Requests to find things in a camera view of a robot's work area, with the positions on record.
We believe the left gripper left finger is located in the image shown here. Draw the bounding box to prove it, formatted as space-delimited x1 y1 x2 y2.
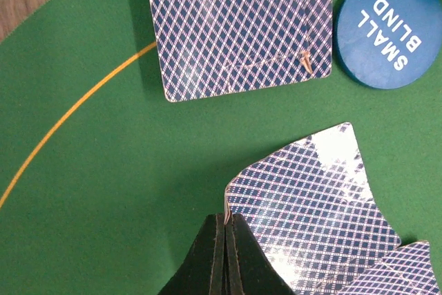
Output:
160 214 225 295

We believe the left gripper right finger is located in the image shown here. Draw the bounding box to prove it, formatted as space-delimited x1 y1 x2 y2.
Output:
224 213 294 294

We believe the face-down dealt card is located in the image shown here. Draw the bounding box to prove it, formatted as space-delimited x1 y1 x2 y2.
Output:
339 240 441 295
149 0 333 102
225 122 401 294

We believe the blue small blind button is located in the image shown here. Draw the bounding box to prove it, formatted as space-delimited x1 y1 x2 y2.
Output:
335 0 441 90

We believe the round green poker mat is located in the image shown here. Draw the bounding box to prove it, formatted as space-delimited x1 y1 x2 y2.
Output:
1 0 441 294

